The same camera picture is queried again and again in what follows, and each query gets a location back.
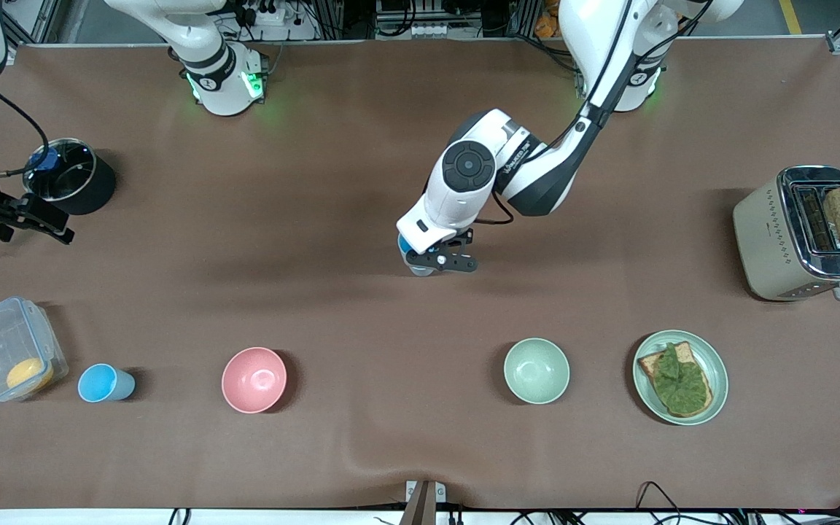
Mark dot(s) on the metal table clamp bracket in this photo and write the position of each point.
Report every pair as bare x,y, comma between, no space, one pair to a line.
420,502

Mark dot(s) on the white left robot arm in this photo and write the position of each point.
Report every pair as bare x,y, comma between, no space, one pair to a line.
464,175

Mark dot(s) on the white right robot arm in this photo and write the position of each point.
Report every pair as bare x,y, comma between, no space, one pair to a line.
217,73

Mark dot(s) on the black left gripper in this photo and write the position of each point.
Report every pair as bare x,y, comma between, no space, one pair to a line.
461,240

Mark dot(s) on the green lettuce leaf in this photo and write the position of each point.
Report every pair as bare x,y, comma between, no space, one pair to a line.
679,379

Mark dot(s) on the white power strip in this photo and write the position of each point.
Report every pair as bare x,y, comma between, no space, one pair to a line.
274,18

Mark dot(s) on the pale green plate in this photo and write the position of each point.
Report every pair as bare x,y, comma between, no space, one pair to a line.
715,364

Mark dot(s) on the light blue plastic cup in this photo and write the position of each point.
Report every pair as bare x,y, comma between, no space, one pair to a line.
405,244
420,271
103,383

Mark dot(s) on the pink bowl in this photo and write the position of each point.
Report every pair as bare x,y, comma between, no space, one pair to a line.
254,379

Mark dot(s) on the small blue object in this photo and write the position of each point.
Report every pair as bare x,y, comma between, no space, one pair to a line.
44,158

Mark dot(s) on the toast slice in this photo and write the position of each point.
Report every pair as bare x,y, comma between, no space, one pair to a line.
650,361

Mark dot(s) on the bag of orange snacks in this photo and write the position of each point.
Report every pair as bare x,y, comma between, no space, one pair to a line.
547,22

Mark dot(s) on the yellow orange round food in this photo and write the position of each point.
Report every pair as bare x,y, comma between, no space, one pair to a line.
28,375

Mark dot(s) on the pale green bowl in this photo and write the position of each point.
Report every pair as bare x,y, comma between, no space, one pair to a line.
537,370

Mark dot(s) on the beige steel toaster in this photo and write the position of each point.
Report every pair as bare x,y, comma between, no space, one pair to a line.
770,240

